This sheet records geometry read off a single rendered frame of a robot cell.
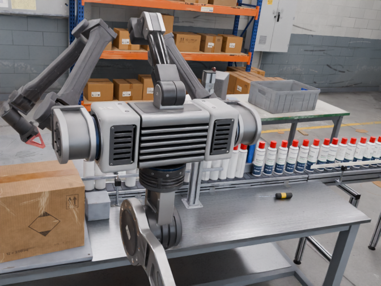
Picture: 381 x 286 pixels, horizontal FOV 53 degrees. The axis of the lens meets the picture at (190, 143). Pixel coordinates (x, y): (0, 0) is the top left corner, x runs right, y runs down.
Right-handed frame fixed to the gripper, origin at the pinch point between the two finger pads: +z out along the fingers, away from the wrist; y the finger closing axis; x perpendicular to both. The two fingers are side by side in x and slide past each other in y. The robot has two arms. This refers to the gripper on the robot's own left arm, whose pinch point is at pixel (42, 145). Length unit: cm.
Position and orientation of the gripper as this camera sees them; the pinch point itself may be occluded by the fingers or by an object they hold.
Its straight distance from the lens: 165.7
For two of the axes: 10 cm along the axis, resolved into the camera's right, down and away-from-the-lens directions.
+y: -4.6, -3.7, 8.0
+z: 4.8, 6.6, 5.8
